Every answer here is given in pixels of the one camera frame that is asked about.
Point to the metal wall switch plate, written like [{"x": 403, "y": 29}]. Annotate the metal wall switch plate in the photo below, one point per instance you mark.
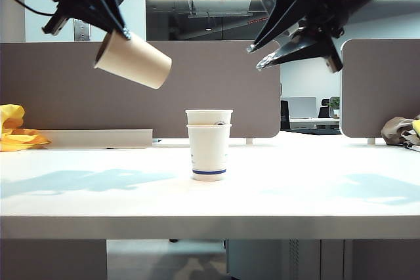
[{"x": 82, "y": 35}]

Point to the brown paper cup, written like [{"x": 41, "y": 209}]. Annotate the brown paper cup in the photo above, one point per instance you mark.
[{"x": 134, "y": 60}]

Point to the small yellow object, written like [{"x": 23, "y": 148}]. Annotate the small yellow object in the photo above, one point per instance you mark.
[{"x": 416, "y": 127}]

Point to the white paper cup blue logo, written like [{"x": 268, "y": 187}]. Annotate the white paper cup blue logo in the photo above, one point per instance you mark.
[
  {"x": 206, "y": 117},
  {"x": 208, "y": 152}
]

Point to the red LED ceiling sign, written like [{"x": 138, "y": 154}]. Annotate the red LED ceiling sign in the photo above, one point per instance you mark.
[{"x": 257, "y": 21}]

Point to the white divider foot bracket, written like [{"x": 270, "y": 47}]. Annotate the white divider foot bracket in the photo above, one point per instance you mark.
[
  {"x": 249, "y": 141},
  {"x": 370, "y": 141}
]

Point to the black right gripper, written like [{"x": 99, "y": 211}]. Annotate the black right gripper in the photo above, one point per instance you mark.
[{"x": 321, "y": 8}]

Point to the green potted plant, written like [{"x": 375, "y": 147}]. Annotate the green potted plant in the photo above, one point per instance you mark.
[{"x": 334, "y": 104}]

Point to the yellow cloth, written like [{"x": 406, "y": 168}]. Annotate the yellow cloth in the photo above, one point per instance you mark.
[{"x": 13, "y": 135}]

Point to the white background desk screen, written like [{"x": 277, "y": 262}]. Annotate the white background desk screen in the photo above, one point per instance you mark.
[{"x": 300, "y": 108}]

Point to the black office chair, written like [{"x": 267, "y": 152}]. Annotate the black office chair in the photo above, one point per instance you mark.
[
  {"x": 324, "y": 109},
  {"x": 285, "y": 116}
]

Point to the wide grey desk divider panel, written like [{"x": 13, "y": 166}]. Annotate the wide grey desk divider panel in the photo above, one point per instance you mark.
[{"x": 213, "y": 80}]

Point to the grey under-desk cabinet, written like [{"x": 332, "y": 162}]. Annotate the grey under-desk cabinet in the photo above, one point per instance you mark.
[{"x": 262, "y": 260}]

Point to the white background desk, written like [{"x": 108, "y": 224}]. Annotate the white background desk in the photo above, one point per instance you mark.
[{"x": 315, "y": 124}]

